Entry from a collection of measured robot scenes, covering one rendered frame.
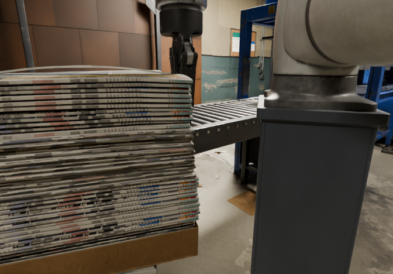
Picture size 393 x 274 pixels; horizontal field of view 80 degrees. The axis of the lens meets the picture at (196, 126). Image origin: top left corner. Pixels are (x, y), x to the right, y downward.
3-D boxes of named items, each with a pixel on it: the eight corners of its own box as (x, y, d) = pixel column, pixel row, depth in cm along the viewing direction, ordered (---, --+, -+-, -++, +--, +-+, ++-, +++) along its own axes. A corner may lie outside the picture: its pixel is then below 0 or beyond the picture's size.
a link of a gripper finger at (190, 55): (189, 35, 41) (197, 30, 36) (189, 65, 42) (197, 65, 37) (175, 34, 40) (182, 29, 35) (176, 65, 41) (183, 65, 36)
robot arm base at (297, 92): (338, 96, 59) (342, 73, 57) (379, 112, 38) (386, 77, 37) (264, 93, 63) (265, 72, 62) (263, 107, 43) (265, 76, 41)
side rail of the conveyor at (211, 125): (139, 170, 91) (137, 141, 88) (133, 165, 95) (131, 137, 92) (312, 122, 170) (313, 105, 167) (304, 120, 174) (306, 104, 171)
